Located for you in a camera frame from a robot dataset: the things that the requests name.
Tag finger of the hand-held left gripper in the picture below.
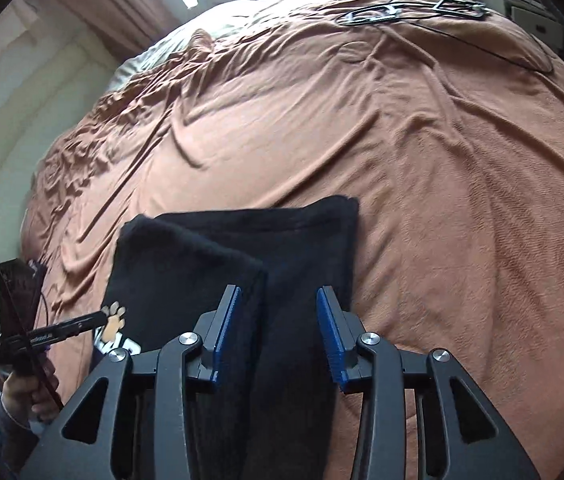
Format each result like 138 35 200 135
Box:
28 310 108 347

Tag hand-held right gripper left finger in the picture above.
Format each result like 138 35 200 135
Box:
19 285 243 480

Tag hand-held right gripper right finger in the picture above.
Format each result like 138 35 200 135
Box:
316 286 542 480

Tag black bear print t-shirt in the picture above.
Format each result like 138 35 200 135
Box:
89 195 360 480

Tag person's left forearm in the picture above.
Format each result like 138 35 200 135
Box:
0 405 43 480

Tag black clothes hanger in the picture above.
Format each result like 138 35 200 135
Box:
338 4 403 26
434 0 487 20

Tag person's left hand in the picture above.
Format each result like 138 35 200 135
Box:
1 359 60 428

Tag brown blanket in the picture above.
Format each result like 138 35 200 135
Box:
19 0 564 480

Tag white bed sheet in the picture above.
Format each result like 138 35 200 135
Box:
107 0 403 93

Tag pink curtain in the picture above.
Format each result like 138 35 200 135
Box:
62 0 193 61

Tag white drawer cabinet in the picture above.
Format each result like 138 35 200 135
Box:
484 0 564 51

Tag thin black cord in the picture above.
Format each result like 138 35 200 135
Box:
402 15 552 73

